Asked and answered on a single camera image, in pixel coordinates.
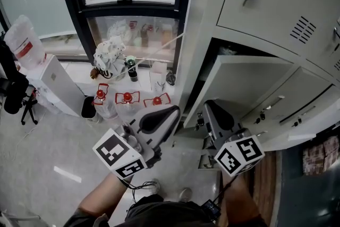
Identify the person's right shoe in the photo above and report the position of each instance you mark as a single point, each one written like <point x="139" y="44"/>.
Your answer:
<point x="185" y="194"/>

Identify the person's shoe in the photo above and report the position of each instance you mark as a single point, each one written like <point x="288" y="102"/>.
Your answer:
<point x="156" y="186"/>
<point x="185" y="194"/>

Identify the clear water jug red cap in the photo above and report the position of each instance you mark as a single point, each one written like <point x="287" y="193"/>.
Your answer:
<point x="127" y="111"/>
<point x="106" y="110"/>
<point x="47" y="103"/>
<point x="157" y="100"/>

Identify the person's black shorts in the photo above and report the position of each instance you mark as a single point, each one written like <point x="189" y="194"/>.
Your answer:
<point x="170" y="215"/>

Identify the black office chair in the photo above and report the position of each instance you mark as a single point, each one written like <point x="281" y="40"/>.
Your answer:
<point x="13" y="95"/>

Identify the large clear dispenser water bottle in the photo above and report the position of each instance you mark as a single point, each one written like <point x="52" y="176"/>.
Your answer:
<point x="22" y="42"/>

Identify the small black screen device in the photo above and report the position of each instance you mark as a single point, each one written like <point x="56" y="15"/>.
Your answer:
<point x="211" y="208"/>

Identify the black thermos bottle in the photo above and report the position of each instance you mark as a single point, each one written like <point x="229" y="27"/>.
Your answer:
<point x="132" y="71"/>

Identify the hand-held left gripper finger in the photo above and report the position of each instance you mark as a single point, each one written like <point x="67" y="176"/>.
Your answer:
<point x="167" y="130"/>
<point x="146" y="122"/>

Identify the small white trash bin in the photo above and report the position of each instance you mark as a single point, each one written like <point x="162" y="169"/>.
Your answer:
<point x="89" y="111"/>

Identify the white water dispenser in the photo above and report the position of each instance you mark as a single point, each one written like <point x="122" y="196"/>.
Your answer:
<point x="58" y="85"/>

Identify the black window frame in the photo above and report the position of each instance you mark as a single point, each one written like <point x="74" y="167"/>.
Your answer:
<point x="73" y="8"/>

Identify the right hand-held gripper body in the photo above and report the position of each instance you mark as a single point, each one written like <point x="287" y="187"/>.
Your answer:
<point x="239" y="155"/>

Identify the person's right forearm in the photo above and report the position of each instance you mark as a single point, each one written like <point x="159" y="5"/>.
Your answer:
<point x="239" y="202"/>

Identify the brown patterned cardboard box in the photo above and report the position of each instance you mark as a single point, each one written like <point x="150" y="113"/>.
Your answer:
<point x="321" y="156"/>

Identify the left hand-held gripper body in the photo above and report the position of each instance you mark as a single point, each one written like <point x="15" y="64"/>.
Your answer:
<point x="114" y="149"/>

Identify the white paper bag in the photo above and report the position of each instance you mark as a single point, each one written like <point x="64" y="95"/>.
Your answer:
<point x="158" y="79"/>

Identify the person's grey t-shirt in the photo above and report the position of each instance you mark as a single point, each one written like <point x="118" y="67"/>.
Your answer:
<point x="79" y="220"/>

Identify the brown plush toy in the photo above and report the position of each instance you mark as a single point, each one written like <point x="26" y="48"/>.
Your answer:
<point x="93" y="73"/>

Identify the person's left shoe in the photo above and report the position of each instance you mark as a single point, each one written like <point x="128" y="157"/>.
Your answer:
<point x="156" y="186"/>

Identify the white refrigerator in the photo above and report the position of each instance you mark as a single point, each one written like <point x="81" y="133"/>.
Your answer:
<point x="297" y="141"/>

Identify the person's left forearm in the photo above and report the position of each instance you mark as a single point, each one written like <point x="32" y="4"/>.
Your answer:
<point x="101" y="199"/>

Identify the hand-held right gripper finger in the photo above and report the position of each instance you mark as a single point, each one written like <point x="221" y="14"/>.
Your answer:
<point x="212" y="125"/>
<point x="229" y="121"/>

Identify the brown wooden slat platform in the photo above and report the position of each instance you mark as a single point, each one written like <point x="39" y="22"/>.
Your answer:
<point x="268" y="188"/>

